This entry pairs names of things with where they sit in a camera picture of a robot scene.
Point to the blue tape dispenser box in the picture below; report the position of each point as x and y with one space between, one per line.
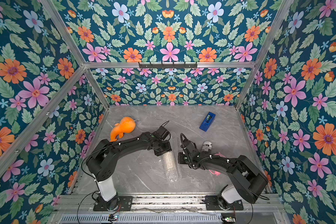
207 122

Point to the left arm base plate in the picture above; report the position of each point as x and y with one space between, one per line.
117 203

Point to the aluminium front rail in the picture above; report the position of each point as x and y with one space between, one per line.
167 203

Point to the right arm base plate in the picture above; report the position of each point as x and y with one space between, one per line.
215 203

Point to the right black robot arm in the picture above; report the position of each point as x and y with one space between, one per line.
247 181

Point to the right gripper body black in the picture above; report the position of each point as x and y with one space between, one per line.
186 156

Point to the orange plush toy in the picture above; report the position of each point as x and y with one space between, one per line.
126 125

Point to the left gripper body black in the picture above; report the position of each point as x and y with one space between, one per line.
163 148

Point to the pink alarm clock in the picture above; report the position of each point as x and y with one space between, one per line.
216 171

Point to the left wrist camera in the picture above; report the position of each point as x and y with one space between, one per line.
162 133

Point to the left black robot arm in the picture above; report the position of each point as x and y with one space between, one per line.
103 161

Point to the american flag can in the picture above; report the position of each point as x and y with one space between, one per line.
207 147

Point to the black wall hook rail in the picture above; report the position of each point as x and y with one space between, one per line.
173 65

